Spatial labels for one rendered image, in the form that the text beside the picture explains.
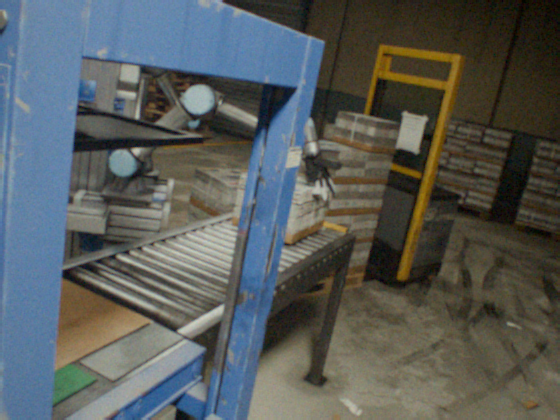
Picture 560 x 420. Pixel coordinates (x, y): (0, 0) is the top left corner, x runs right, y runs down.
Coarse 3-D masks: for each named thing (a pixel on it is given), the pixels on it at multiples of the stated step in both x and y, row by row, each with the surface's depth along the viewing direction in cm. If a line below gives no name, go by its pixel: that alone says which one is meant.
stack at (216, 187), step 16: (208, 176) 301; (224, 176) 304; (240, 176) 311; (192, 192) 314; (208, 192) 301; (224, 192) 290; (336, 192) 350; (352, 192) 361; (192, 208) 315; (224, 208) 290; (336, 208) 354; (352, 208) 366; (336, 224) 360
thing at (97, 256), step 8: (224, 216) 235; (232, 216) 238; (192, 224) 215; (200, 224) 218; (208, 224) 220; (168, 232) 200; (176, 232) 202; (184, 232) 205; (136, 240) 185; (144, 240) 187; (152, 240) 189; (160, 240) 192; (112, 248) 174; (120, 248) 175; (128, 248) 177; (136, 248) 180; (80, 256) 162; (88, 256) 164; (96, 256) 165; (104, 256) 166; (112, 256) 170; (64, 264) 155; (72, 264) 156; (80, 264) 157; (64, 272) 152
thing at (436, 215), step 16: (400, 176) 463; (384, 192) 433; (400, 192) 422; (416, 192) 410; (432, 192) 412; (448, 192) 430; (384, 208) 434; (400, 208) 422; (432, 208) 409; (448, 208) 427; (384, 224) 435; (400, 224) 423; (432, 224) 420; (448, 224) 436; (384, 240) 435; (400, 240) 423; (432, 240) 426; (416, 256) 417; (432, 256) 435; (416, 272) 423; (432, 272) 446
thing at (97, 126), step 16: (80, 112) 111; (96, 112) 115; (112, 112) 118; (80, 128) 95; (96, 128) 98; (112, 128) 101; (128, 128) 105; (144, 128) 109; (160, 128) 111; (80, 144) 79; (96, 144) 82; (112, 144) 85; (128, 144) 89; (144, 144) 92; (160, 144) 96; (176, 144) 101; (192, 144) 106
